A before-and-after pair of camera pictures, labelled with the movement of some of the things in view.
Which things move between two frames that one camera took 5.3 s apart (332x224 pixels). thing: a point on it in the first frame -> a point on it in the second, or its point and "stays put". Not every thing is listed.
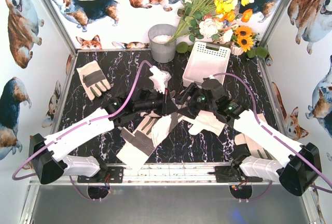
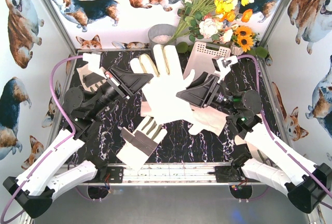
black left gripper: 166,103 -> 119,84
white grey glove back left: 93,80 stays put
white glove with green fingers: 155,125 -> 161,90
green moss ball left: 182,47 stays put
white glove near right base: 256,149 stays put
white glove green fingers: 204,120 stays put
